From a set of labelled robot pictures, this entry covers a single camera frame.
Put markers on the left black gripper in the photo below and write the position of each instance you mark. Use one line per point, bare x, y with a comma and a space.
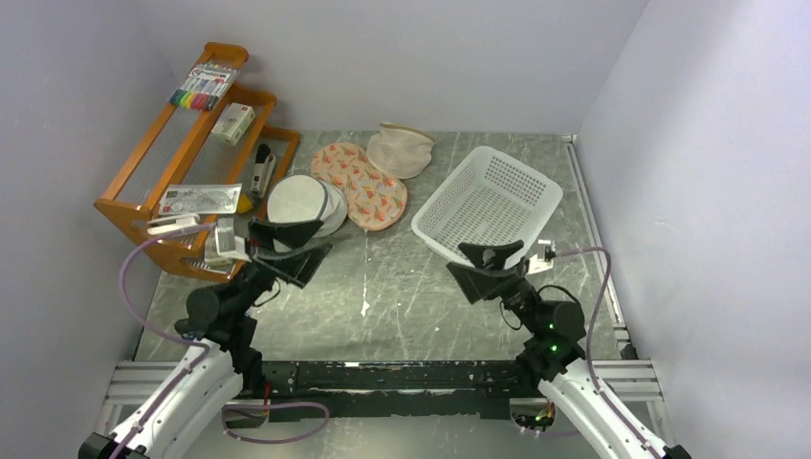
294, 234

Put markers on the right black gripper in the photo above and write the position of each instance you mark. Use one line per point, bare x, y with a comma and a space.
477, 283

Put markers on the white mesh laundry bag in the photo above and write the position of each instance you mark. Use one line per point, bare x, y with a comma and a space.
301, 198

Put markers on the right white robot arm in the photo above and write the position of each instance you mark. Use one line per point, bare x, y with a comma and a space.
558, 359

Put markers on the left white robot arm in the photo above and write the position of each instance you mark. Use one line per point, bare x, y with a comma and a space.
219, 363

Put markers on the floral pink laundry bag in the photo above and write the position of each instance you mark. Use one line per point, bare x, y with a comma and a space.
376, 200

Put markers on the beige mesh laundry bag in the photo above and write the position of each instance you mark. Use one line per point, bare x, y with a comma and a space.
401, 151

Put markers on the yellow triangular eraser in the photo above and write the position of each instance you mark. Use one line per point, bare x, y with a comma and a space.
245, 204

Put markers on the staples box package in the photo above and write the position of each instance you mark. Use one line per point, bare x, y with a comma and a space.
213, 261

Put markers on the white plastic basket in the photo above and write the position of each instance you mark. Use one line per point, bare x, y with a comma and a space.
489, 199

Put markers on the black grey stapler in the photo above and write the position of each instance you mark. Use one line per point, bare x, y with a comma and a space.
262, 172

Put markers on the orange wooden shelf rack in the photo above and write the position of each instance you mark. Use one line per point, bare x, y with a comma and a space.
177, 149

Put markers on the white stapler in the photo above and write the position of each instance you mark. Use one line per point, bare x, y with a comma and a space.
171, 223

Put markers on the clear ruler set package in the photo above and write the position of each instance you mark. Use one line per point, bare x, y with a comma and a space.
200, 199

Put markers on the small white green box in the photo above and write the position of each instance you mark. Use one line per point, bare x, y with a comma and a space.
233, 123

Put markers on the coloured marker pen set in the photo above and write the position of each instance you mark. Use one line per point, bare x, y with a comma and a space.
205, 85

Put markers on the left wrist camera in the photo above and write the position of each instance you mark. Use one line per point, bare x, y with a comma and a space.
227, 243

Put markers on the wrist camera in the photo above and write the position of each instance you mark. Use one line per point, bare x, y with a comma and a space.
544, 259
227, 243

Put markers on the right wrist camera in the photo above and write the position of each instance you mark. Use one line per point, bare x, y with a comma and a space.
544, 259

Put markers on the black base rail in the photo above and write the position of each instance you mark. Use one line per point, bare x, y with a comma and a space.
487, 390

